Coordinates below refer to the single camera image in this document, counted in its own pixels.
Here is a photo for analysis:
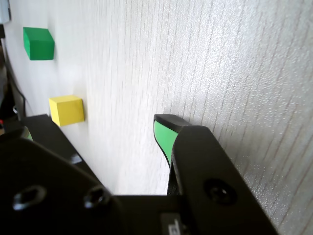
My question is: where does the yellow wooden cube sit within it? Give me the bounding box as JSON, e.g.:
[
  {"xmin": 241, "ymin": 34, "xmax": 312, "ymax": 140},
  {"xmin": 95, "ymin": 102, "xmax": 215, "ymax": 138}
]
[{"xmin": 48, "ymin": 95, "xmax": 86, "ymax": 127}]

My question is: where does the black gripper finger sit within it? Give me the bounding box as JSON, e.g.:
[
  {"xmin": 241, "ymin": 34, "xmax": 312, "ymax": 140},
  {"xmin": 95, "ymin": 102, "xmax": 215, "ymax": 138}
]
[
  {"xmin": 153, "ymin": 114, "xmax": 282, "ymax": 235},
  {"xmin": 0, "ymin": 126, "xmax": 139, "ymax": 235}
]

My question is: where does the green wooden cube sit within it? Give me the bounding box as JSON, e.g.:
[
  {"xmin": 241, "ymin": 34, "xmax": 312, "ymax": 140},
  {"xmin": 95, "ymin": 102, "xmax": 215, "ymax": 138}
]
[{"xmin": 22, "ymin": 27, "xmax": 55, "ymax": 61}]

